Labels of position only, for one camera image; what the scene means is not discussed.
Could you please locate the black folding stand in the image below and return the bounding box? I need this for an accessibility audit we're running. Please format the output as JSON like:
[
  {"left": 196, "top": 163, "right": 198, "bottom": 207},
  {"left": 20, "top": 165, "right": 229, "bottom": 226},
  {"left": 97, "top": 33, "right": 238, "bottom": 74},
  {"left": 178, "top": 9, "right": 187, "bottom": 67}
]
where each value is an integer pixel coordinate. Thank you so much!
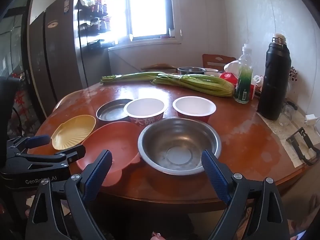
[{"left": 286, "top": 127, "right": 320, "bottom": 166}]

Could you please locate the clear glass jar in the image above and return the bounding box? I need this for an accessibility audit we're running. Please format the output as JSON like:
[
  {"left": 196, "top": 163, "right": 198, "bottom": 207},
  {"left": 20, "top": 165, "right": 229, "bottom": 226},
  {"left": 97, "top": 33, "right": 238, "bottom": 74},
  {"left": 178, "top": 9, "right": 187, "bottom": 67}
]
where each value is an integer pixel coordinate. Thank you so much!
[{"left": 279, "top": 104, "right": 294, "bottom": 127}]

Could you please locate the brown chair with cutout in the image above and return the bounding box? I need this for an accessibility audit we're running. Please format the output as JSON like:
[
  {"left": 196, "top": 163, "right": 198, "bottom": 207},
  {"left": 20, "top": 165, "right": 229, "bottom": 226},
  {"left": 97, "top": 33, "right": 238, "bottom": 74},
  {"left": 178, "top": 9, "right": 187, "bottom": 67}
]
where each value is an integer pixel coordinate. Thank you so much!
[{"left": 202, "top": 54, "right": 237, "bottom": 69}]

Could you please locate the glass sliding door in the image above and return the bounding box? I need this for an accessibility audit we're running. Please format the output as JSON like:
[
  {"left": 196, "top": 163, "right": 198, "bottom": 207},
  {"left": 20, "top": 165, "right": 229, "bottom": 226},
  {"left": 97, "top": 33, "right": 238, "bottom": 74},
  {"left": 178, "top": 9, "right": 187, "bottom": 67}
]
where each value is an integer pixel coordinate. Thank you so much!
[{"left": 0, "top": 0, "right": 35, "bottom": 140}]

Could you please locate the yellow shell-shaped plate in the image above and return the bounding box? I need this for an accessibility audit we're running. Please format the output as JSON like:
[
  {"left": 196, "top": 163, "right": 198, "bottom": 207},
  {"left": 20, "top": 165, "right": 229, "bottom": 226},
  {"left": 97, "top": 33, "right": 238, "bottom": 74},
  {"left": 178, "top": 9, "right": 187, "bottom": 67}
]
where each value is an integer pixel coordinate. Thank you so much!
[{"left": 51, "top": 115, "right": 97, "bottom": 151}]

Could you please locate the red and white tissue pack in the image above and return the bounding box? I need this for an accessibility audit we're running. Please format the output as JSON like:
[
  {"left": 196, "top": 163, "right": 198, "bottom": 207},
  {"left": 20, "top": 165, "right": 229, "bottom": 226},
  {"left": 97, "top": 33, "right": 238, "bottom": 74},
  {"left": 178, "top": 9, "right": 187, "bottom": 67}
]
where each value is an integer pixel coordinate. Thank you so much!
[{"left": 219, "top": 60, "right": 240, "bottom": 87}]

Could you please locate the dark refrigerator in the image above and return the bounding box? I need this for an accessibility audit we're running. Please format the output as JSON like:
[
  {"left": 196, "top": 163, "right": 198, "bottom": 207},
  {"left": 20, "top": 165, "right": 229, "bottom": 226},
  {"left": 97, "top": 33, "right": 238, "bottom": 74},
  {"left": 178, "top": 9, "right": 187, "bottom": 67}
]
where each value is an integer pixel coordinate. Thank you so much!
[{"left": 27, "top": 0, "right": 112, "bottom": 115}]

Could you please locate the black wall cable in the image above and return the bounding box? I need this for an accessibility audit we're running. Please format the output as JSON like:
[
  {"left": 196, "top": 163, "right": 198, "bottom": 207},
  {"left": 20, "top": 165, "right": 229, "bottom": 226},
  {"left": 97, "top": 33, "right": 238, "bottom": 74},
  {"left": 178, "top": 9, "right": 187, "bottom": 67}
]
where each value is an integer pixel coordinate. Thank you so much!
[{"left": 110, "top": 49, "right": 143, "bottom": 70}]

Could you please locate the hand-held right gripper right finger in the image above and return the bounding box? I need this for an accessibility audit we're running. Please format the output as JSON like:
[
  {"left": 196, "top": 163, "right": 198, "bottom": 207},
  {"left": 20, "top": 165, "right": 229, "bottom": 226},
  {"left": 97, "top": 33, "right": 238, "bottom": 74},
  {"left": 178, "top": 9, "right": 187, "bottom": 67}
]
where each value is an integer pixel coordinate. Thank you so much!
[{"left": 201, "top": 150, "right": 292, "bottom": 240}]

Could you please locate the small red paper bowl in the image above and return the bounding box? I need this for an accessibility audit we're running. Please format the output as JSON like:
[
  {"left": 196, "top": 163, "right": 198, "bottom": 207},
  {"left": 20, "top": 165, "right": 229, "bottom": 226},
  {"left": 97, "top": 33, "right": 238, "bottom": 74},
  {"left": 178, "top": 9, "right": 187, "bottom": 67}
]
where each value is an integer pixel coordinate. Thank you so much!
[{"left": 172, "top": 96, "right": 217, "bottom": 123}]

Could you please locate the green plastic bottle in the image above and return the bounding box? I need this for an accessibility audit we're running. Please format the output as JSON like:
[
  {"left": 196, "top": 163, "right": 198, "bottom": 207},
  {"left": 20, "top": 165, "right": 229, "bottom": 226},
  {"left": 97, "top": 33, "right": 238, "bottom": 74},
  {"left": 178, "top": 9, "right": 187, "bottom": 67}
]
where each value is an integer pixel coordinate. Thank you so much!
[{"left": 234, "top": 44, "right": 253, "bottom": 104}]

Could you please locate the large red paper bowl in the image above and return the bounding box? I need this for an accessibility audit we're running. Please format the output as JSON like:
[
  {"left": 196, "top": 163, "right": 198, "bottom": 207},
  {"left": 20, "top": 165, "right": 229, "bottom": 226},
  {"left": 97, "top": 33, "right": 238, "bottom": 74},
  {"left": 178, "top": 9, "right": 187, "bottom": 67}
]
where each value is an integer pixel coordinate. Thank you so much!
[{"left": 124, "top": 98, "right": 168, "bottom": 126}]

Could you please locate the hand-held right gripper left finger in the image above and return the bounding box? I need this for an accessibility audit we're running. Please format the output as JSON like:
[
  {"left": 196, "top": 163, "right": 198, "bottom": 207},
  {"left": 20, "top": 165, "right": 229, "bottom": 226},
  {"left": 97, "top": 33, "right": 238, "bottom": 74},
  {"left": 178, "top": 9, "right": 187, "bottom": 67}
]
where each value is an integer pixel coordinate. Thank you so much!
[{"left": 25, "top": 149, "right": 113, "bottom": 240}]

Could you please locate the small steel bowl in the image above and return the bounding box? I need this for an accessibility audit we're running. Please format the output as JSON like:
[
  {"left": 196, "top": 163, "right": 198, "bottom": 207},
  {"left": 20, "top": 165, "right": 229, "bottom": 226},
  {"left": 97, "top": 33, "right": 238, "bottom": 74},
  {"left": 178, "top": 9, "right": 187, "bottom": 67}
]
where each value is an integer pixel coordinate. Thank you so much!
[{"left": 177, "top": 67, "right": 207, "bottom": 76}]

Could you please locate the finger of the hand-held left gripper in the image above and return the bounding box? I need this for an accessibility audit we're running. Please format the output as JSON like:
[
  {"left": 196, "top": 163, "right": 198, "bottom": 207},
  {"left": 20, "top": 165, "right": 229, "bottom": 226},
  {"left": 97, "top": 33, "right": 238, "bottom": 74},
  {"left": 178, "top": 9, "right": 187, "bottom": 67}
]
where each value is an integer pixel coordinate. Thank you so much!
[
  {"left": 7, "top": 134, "right": 51, "bottom": 154},
  {"left": 7, "top": 144, "right": 87, "bottom": 171}
]

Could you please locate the red paper decoration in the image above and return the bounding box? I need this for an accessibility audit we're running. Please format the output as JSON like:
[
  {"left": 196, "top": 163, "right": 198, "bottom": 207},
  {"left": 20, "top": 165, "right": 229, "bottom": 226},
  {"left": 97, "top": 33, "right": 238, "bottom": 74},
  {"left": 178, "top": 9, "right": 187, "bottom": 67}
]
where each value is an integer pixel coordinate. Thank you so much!
[{"left": 14, "top": 72, "right": 32, "bottom": 120}]

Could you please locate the large steel bowl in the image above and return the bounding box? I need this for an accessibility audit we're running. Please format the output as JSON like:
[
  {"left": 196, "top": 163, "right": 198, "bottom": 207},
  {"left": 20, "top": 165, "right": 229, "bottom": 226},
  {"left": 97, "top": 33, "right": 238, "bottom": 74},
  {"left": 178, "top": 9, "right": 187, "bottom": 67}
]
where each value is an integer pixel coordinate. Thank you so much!
[{"left": 137, "top": 117, "right": 222, "bottom": 176}]

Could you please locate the black thermos flask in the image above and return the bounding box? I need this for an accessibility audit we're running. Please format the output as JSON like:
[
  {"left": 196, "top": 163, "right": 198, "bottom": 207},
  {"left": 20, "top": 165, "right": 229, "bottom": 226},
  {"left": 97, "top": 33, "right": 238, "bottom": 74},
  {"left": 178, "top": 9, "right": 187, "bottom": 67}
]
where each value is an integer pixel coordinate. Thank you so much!
[{"left": 257, "top": 33, "right": 292, "bottom": 121}]

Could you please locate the window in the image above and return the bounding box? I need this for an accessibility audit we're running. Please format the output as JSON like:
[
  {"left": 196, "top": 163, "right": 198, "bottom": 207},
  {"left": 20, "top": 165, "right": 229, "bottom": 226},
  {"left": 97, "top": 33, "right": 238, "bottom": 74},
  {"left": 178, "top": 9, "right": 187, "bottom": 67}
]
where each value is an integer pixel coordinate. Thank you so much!
[{"left": 95, "top": 0, "right": 175, "bottom": 40}]

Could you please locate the curved-back wooden chair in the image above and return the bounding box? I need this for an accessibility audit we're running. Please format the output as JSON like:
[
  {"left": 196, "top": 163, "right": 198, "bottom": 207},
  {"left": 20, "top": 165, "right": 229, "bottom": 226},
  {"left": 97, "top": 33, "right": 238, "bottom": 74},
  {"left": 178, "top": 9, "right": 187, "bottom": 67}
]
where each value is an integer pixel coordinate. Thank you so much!
[{"left": 141, "top": 64, "right": 178, "bottom": 73}]

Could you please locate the small white container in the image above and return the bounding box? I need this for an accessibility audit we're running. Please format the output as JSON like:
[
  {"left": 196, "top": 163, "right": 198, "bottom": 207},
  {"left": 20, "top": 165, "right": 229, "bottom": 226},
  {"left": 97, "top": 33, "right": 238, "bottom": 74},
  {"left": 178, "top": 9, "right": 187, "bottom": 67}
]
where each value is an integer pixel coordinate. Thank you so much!
[{"left": 252, "top": 75, "right": 264, "bottom": 92}]

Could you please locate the celery bunch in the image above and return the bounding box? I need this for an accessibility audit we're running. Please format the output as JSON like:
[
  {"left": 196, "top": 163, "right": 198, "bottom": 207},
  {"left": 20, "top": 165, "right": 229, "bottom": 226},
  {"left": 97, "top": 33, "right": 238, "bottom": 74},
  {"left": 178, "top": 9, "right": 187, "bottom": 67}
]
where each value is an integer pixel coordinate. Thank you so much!
[
  {"left": 151, "top": 74, "right": 235, "bottom": 97},
  {"left": 100, "top": 72, "right": 167, "bottom": 84}
]

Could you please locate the shallow steel plate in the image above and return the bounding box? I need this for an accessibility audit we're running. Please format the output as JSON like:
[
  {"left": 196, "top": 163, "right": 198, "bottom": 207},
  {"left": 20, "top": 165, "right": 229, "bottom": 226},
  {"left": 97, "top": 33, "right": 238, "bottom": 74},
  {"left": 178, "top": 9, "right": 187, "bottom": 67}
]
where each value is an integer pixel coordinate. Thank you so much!
[{"left": 96, "top": 99, "right": 134, "bottom": 123}]

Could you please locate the fridge side rack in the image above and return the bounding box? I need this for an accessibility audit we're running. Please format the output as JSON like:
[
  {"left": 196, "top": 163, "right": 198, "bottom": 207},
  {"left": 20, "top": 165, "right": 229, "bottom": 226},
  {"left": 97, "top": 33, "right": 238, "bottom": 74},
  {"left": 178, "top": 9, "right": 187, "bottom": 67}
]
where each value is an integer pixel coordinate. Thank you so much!
[{"left": 77, "top": 0, "right": 112, "bottom": 49}]

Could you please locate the pink plastic plate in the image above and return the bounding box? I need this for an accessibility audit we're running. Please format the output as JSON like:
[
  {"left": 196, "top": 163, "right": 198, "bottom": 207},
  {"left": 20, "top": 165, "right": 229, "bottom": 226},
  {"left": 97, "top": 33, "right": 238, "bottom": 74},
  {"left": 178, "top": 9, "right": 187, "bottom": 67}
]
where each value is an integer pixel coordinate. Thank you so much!
[{"left": 76, "top": 121, "right": 142, "bottom": 187}]

